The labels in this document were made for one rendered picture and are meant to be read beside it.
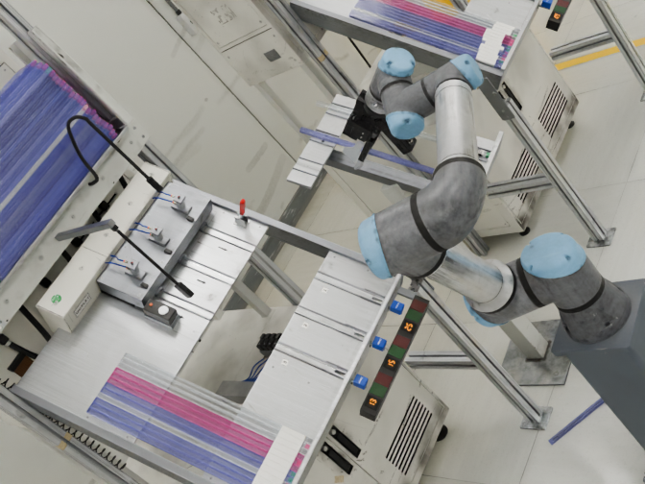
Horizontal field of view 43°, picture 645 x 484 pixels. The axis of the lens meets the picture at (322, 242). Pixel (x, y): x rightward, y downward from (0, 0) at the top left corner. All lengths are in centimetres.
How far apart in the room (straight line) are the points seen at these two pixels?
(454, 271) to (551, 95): 187
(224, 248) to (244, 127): 221
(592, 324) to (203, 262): 97
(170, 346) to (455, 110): 91
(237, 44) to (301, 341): 132
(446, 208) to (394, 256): 13
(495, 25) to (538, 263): 115
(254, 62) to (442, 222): 172
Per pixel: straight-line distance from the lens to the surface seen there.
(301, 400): 196
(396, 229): 143
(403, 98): 176
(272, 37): 289
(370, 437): 247
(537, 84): 332
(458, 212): 141
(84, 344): 211
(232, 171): 425
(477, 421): 272
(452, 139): 154
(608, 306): 184
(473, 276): 165
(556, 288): 177
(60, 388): 208
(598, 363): 192
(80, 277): 212
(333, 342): 202
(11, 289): 207
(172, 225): 217
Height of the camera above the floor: 184
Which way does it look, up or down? 27 degrees down
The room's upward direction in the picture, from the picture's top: 44 degrees counter-clockwise
